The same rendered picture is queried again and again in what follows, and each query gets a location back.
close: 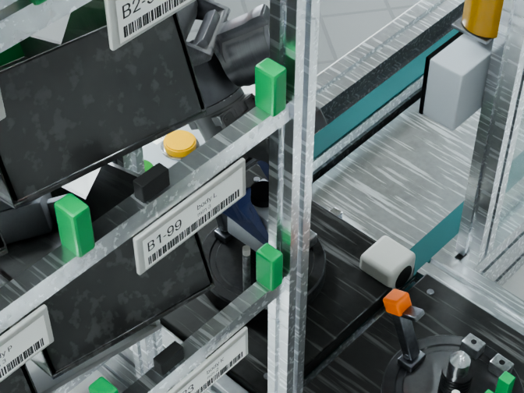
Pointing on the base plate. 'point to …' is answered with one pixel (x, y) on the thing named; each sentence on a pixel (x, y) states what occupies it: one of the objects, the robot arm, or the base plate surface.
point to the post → (494, 136)
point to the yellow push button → (179, 143)
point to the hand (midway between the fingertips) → (268, 202)
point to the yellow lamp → (483, 17)
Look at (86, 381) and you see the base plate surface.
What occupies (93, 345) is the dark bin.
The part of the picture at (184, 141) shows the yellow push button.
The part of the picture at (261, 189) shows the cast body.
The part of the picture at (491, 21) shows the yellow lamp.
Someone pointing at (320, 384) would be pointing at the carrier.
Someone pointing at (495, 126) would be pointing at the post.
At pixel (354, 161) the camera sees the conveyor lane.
